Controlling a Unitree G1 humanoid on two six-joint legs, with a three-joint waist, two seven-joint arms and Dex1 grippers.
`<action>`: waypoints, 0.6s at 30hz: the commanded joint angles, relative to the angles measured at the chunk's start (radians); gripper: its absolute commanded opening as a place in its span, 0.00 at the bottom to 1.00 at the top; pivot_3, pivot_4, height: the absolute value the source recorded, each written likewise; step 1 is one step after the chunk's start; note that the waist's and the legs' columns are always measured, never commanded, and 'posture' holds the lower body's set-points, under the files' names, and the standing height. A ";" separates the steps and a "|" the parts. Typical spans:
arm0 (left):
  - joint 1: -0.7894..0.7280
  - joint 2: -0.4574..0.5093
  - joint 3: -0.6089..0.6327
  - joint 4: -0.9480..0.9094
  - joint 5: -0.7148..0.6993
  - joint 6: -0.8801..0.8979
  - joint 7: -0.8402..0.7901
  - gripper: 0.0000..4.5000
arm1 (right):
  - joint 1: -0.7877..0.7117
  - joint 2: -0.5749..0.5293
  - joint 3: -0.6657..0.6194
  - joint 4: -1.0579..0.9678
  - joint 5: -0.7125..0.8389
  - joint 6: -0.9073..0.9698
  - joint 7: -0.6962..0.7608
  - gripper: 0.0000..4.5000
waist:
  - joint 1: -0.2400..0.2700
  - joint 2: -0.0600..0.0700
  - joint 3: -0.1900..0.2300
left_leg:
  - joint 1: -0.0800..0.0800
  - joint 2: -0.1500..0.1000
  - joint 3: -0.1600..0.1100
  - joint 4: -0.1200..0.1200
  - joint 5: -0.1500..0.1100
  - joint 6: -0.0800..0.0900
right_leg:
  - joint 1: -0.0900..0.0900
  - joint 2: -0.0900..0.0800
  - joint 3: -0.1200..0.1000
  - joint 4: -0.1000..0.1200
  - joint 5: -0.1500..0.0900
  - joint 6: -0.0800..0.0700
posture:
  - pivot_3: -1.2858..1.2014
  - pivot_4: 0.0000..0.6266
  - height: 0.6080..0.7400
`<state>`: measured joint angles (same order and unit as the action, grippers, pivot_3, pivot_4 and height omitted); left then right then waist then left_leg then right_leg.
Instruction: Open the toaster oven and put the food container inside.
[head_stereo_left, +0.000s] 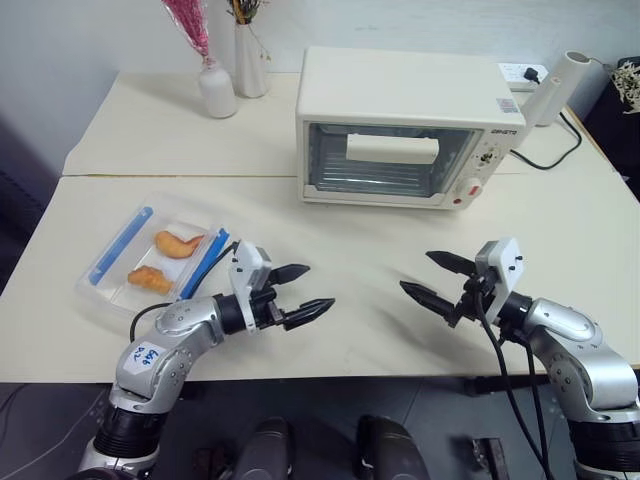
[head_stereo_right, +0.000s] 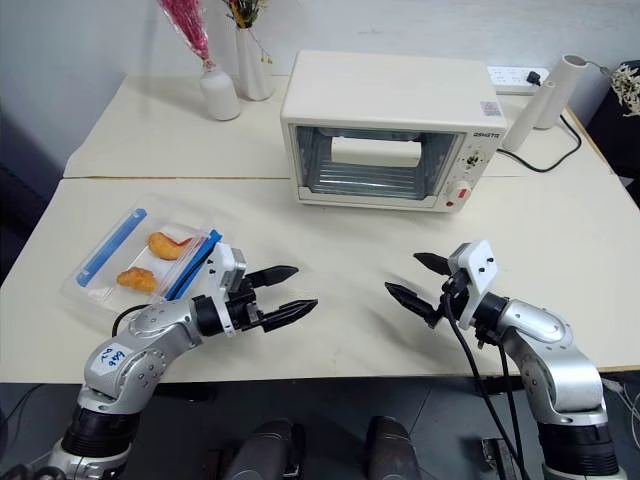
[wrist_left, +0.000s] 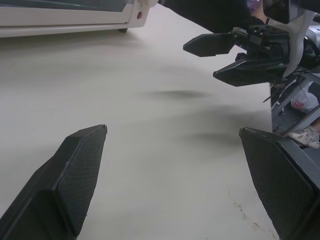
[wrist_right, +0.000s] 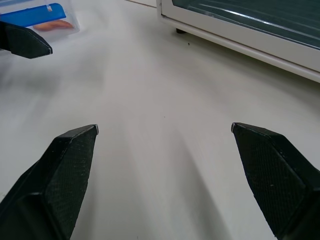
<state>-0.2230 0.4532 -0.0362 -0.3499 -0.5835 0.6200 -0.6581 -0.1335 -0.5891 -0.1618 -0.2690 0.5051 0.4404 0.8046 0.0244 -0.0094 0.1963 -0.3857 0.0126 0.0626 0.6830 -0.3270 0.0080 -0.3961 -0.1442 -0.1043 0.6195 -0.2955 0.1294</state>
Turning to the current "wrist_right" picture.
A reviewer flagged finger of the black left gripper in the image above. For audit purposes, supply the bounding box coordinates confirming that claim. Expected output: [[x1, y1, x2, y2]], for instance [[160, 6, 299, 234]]
[[0, 20, 54, 60]]

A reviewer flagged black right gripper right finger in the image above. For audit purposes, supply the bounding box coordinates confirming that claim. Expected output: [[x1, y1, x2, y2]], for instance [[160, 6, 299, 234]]
[[231, 122, 320, 240]]

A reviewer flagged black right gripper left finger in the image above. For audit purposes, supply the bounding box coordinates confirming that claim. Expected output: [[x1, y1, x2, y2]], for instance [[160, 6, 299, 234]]
[[0, 124, 100, 240]]

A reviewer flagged clear container with blue lid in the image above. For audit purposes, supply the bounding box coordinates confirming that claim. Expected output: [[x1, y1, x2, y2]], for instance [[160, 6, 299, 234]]
[[0, 0, 81, 55]]

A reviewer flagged white toaster oven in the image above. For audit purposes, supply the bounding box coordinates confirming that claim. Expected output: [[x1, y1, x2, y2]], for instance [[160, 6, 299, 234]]
[[155, 0, 320, 84]]

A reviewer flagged blue container lid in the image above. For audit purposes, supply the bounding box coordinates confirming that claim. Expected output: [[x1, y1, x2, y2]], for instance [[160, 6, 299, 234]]
[[0, 2, 67, 28]]

